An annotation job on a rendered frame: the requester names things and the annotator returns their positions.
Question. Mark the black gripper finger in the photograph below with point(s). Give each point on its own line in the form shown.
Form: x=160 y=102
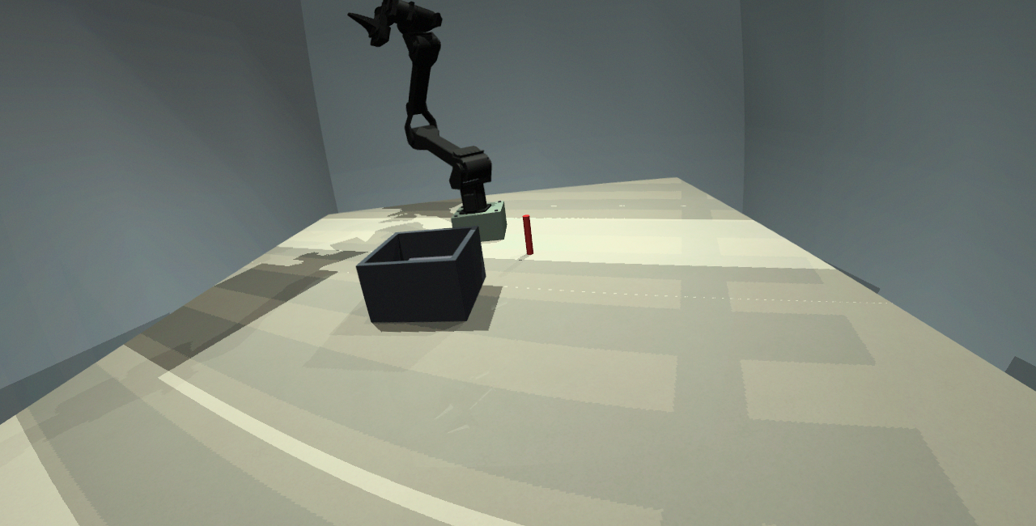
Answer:
x=371 y=25

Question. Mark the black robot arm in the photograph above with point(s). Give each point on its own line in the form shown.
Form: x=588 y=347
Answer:
x=468 y=163

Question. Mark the dark red peg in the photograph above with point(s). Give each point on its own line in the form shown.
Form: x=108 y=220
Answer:
x=528 y=234

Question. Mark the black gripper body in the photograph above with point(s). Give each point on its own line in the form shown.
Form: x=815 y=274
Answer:
x=396 y=11

